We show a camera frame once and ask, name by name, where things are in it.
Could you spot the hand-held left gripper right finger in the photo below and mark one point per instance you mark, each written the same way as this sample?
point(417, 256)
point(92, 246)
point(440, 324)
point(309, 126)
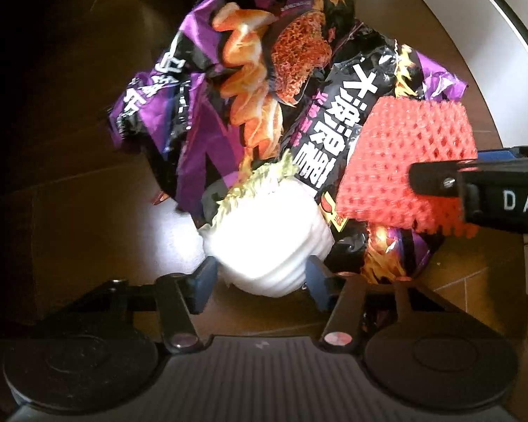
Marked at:
point(319, 283)

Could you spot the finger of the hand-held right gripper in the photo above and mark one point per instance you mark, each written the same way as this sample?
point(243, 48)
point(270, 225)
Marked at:
point(435, 178)
point(515, 153)

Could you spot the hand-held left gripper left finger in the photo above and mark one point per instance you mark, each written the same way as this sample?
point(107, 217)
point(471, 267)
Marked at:
point(204, 283)

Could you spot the red foam fruit net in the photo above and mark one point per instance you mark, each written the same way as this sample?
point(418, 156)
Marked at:
point(400, 140)

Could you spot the white ridged cup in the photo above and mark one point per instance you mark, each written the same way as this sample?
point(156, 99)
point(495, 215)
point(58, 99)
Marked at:
point(264, 237)

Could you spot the brown cardboard box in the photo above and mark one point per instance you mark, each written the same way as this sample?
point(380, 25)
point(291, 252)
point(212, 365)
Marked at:
point(70, 176)

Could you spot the purple black snack bag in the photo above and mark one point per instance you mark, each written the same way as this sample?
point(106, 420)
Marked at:
point(202, 105)

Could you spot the white cabinet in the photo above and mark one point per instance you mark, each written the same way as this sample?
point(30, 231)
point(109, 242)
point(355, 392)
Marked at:
point(488, 0)

